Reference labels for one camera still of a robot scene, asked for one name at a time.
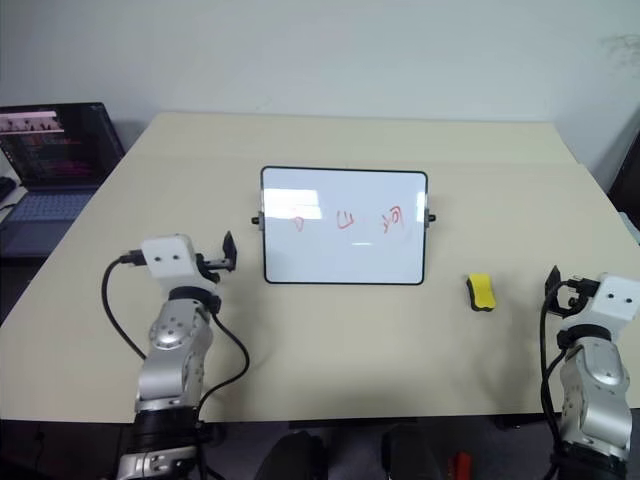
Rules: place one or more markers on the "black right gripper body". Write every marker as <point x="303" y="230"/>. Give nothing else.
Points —
<point x="580" y="297"/>

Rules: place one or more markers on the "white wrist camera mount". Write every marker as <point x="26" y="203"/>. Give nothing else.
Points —
<point x="167" y="262"/>
<point x="617" y="300"/>

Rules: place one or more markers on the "yellow and black board eraser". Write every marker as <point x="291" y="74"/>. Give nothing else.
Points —
<point x="481" y="290"/>

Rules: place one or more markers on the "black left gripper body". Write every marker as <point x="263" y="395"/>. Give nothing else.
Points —
<point x="211" y="266"/>

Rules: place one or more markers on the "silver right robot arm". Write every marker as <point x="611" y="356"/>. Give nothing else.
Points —
<point x="595" y="380"/>

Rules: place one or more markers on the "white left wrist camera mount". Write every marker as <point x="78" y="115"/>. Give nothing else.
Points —
<point x="167" y="262"/>

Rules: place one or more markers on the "white whiteboard with black frame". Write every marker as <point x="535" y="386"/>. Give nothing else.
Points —
<point x="345" y="200"/>

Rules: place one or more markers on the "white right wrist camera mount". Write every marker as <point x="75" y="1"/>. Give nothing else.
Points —
<point x="617" y="300"/>

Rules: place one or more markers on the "red and black tool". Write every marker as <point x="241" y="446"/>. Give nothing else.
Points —
<point x="461" y="467"/>

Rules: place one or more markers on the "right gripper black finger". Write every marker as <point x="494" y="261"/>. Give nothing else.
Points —
<point x="552" y="282"/>

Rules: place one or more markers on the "dark rounded shape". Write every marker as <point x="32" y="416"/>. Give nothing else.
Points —
<point x="415" y="455"/>
<point x="292" y="457"/>

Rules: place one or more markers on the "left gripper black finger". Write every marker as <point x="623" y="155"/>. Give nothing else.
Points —
<point x="230" y="252"/>

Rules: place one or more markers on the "black chair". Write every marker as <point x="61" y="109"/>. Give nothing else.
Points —
<point x="627" y="175"/>

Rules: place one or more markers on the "open laptop with dark screen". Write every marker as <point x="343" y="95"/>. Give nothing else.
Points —
<point x="50" y="150"/>

